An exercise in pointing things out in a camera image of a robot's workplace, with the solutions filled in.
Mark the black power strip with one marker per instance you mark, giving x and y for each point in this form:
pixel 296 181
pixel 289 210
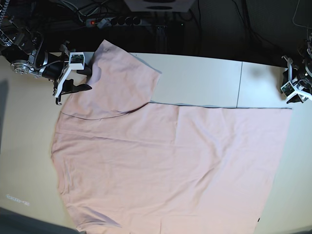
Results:
pixel 114 22

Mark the aluminium table leg post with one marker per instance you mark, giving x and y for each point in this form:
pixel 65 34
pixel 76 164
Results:
pixel 161 40

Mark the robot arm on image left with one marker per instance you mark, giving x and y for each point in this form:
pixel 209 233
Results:
pixel 24 50

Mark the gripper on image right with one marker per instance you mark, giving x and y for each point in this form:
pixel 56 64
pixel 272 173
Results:
pixel 301 78

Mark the pink T-shirt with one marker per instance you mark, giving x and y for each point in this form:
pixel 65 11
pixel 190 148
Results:
pixel 126 165

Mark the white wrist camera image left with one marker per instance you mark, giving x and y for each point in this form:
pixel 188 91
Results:
pixel 76 60

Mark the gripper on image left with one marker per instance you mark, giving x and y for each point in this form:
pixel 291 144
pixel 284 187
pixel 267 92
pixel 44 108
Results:
pixel 53 68

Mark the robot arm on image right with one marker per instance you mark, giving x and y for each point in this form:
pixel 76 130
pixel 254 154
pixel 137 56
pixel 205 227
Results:
pixel 305 50

